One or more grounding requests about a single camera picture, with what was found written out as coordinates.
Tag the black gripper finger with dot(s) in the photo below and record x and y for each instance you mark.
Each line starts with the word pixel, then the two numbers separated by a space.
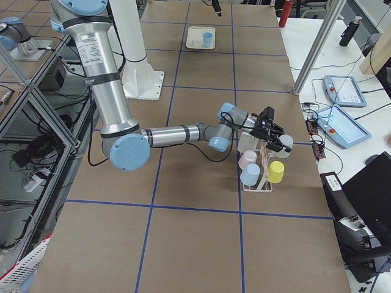
pixel 217 8

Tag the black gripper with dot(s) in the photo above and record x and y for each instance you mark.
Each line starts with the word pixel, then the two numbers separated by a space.
pixel 260 132

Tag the grey plastic cup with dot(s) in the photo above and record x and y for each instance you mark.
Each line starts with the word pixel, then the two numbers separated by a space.
pixel 287 143

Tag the light green plastic cup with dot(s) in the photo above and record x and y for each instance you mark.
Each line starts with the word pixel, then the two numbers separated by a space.
pixel 245 143

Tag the yellow plastic cup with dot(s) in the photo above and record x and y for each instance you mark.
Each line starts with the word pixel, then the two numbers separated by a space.
pixel 276 172

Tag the pink plastic cup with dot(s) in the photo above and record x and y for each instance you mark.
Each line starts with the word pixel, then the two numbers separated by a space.
pixel 247 157

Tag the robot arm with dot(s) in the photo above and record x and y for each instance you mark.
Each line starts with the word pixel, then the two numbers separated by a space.
pixel 110 44

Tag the orange black connector hub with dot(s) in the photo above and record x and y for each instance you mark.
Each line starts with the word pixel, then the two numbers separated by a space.
pixel 312 127

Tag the cream plastic tray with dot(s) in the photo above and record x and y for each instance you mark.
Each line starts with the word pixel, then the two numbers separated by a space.
pixel 194 37

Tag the right teach pendant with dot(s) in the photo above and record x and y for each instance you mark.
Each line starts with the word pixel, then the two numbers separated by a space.
pixel 340 127

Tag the teach pendant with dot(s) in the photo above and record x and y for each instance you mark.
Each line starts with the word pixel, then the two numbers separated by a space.
pixel 340 127
pixel 344 91

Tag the red bottle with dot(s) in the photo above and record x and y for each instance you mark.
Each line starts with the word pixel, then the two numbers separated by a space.
pixel 285 13

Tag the left teach pendant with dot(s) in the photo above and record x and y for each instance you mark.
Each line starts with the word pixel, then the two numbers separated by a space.
pixel 344 91

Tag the black box with label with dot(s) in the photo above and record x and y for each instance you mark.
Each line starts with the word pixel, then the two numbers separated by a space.
pixel 341 209

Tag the black laptop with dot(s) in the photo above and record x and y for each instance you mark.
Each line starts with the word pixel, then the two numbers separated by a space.
pixel 369 193

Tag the white perforated basket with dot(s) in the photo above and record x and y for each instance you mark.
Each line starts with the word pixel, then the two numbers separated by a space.
pixel 20 277

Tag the white wire cup rack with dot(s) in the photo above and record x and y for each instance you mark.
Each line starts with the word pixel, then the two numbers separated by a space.
pixel 263 156

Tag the aluminium frame post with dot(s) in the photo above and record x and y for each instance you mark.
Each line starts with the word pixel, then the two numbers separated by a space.
pixel 320 39

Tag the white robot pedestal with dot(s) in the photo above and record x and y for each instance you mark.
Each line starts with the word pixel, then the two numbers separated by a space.
pixel 139 79

